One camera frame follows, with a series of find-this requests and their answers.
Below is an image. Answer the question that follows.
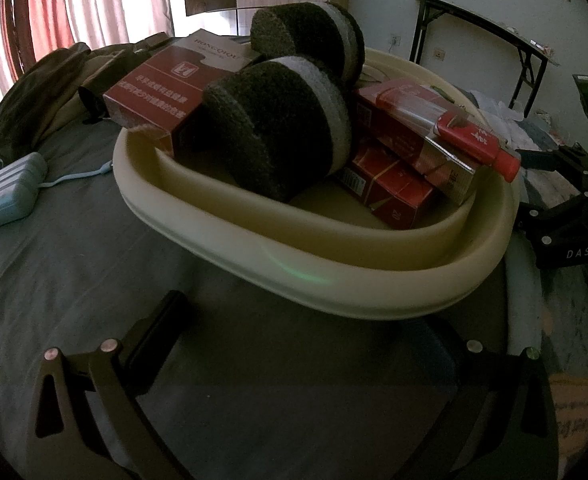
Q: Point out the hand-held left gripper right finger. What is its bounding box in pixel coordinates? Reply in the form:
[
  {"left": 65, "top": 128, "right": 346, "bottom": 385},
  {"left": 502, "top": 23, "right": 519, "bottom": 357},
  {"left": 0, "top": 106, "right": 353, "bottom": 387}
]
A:
[{"left": 424, "top": 317, "right": 560, "bottom": 480}]

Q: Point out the red and white curtain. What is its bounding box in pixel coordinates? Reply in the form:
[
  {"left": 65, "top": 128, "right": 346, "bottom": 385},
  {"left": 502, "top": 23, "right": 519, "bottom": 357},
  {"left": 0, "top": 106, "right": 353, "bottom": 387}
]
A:
[{"left": 0, "top": 0, "right": 175, "bottom": 171}]

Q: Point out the dark round scouring sponge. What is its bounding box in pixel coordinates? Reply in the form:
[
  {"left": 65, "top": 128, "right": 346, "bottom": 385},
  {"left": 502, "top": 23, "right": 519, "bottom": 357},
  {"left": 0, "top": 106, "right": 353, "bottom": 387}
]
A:
[
  {"left": 250, "top": 1, "right": 366, "bottom": 86},
  {"left": 176, "top": 55, "right": 355, "bottom": 203}
]

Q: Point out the grey bed sheet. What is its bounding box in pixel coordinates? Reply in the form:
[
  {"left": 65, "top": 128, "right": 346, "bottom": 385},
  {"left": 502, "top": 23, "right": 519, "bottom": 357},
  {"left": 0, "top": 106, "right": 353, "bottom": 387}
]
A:
[{"left": 0, "top": 110, "right": 515, "bottom": 480}]

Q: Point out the light blue cord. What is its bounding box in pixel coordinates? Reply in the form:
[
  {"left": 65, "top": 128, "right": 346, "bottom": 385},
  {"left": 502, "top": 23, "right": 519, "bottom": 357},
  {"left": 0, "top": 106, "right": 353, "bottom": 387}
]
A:
[{"left": 36, "top": 160, "right": 114, "bottom": 191}]

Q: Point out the cream plastic basin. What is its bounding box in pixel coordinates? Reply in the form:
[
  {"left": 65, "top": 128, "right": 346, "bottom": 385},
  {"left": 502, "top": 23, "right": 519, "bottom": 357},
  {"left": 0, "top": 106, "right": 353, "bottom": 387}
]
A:
[{"left": 111, "top": 46, "right": 521, "bottom": 320}]

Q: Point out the short red box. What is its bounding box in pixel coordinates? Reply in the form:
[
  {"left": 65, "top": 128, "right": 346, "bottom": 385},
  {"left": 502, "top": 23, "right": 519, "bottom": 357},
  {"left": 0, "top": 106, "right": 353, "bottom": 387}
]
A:
[{"left": 336, "top": 137, "right": 437, "bottom": 231}]

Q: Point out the dark olive jacket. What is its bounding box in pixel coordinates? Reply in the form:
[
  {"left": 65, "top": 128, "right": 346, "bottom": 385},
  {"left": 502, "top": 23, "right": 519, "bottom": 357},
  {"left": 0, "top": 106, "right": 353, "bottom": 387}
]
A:
[{"left": 0, "top": 31, "right": 170, "bottom": 166}]

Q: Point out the light blue power strip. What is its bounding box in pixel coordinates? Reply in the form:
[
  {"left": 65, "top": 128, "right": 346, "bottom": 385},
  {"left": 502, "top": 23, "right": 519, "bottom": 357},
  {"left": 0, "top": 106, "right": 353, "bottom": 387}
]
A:
[{"left": 0, "top": 152, "right": 49, "bottom": 228}]

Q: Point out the long red box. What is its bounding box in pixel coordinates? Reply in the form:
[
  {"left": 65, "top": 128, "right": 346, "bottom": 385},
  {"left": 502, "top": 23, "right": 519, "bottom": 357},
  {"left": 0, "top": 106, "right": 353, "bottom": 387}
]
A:
[{"left": 351, "top": 79, "right": 477, "bottom": 206}]

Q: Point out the dark round scouring sponge front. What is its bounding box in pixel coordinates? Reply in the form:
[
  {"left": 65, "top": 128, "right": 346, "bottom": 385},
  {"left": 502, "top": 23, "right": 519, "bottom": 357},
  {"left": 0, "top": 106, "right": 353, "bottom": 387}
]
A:
[{"left": 176, "top": 55, "right": 355, "bottom": 203}]

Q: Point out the small red pack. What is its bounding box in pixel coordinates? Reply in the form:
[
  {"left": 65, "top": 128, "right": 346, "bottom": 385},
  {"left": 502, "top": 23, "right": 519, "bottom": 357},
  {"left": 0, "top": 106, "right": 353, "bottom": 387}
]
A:
[{"left": 434, "top": 112, "right": 505, "bottom": 166}]

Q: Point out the black folding table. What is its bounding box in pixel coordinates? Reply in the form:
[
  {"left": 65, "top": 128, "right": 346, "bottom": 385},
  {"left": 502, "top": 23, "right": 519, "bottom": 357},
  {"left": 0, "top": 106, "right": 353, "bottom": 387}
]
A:
[{"left": 404, "top": 0, "right": 560, "bottom": 111}]

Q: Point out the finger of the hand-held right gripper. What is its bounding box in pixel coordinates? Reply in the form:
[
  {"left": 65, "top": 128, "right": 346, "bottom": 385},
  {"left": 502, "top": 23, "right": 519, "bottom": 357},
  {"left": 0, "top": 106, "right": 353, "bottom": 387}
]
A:
[
  {"left": 514, "top": 147, "right": 588, "bottom": 188},
  {"left": 515, "top": 192, "right": 588, "bottom": 248}
]

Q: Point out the large red and white box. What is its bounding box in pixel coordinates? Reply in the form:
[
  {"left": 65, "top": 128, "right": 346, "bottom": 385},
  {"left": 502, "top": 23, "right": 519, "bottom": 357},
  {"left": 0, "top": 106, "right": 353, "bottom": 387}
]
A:
[{"left": 103, "top": 30, "right": 262, "bottom": 158}]

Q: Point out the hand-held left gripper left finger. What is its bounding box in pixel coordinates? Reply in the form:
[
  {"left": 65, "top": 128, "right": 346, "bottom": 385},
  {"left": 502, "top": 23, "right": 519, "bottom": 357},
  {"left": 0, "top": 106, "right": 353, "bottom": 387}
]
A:
[{"left": 26, "top": 290, "right": 190, "bottom": 480}]

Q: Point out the dark round scouring sponge back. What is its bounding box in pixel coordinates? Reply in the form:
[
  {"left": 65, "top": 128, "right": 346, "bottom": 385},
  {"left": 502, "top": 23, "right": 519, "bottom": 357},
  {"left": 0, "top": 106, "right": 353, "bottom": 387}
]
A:
[{"left": 250, "top": 1, "right": 366, "bottom": 86}]

